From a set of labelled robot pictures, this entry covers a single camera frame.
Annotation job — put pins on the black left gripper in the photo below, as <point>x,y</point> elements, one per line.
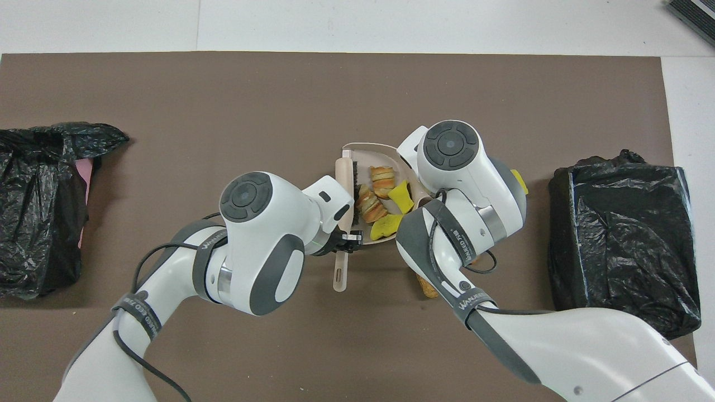
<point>334,244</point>

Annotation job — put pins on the large yellow sponge piece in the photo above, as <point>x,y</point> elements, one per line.
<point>385,227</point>

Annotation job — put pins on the pale tan scrap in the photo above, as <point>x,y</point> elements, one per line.
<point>372,207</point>

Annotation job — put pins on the beige hand brush black bristles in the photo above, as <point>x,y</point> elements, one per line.
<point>341,279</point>

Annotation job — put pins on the small yellow green sponge piece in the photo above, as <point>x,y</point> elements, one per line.
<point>401,196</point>

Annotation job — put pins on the orange striped scrap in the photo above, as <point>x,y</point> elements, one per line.
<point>384,181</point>

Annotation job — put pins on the beige plastic dustpan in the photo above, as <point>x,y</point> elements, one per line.
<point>368,159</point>

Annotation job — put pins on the brown bread roll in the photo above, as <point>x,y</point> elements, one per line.
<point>427,289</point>

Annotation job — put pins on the notched yellow sponge piece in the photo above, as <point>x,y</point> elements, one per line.
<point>520,181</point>

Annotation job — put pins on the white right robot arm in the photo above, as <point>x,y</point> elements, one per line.
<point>463,184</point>

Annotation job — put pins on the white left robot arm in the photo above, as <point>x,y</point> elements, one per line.
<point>262,240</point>

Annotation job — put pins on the black plastic trash bag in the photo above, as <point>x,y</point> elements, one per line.
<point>614,251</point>
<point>33,223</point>

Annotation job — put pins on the pink plastic bin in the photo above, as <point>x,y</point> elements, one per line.
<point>85,178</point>

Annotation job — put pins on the brown table mat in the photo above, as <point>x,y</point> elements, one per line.
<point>167,100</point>

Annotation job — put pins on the dark grey ridged panel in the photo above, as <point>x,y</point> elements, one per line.
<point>695,14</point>

